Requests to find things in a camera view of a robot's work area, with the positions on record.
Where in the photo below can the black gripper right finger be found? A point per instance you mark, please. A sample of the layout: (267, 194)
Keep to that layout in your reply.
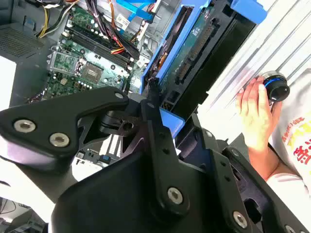
(226, 184)

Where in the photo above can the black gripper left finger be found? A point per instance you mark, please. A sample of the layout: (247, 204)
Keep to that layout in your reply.
(48, 121)

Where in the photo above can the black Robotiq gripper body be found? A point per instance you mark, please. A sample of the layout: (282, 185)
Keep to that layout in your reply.
(109, 199)

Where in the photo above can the hard disk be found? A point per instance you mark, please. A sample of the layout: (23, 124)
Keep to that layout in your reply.
(194, 60)

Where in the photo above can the person's bare hand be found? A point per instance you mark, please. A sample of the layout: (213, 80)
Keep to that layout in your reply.
(255, 116)

